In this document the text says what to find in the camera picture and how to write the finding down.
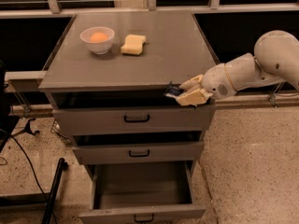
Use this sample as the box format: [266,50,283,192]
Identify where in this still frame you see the dark blue rxbar wrapper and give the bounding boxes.
[164,83,184,98]

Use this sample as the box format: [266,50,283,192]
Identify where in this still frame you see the white ceramic bowl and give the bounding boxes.
[80,26,115,54]

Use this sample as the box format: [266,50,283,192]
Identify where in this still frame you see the grey top drawer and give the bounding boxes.
[53,103,215,136]

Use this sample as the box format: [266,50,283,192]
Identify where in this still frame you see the grey drawer cabinet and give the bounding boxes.
[38,10,226,224]

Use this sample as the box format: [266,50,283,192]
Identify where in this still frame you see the grey middle drawer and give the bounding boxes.
[73,131,204,165]

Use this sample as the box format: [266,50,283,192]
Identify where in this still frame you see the black pole stand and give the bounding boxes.
[41,158,67,224]

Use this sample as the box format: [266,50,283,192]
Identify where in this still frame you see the grey drawer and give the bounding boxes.
[53,103,215,136]
[73,131,204,165]
[79,161,205,224]

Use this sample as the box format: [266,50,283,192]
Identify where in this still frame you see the black tripod foot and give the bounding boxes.
[13,118,39,137]

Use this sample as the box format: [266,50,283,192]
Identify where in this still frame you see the metal window railing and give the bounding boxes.
[0,0,299,20]

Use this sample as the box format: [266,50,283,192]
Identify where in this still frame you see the orange fruit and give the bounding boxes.
[90,32,108,43]

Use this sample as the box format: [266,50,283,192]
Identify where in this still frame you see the yellow sponge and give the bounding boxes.
[121,35,147,55]

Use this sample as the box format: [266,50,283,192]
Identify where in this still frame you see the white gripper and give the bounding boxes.
[176,63,236,106]

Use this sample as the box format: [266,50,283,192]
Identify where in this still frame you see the grey bottom drawer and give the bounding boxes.
[79,161,205,224]

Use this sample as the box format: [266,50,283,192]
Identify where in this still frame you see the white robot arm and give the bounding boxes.
[176,30,299,106]

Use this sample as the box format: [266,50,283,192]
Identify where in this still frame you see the black floor cable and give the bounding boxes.
[0,128,59,224]

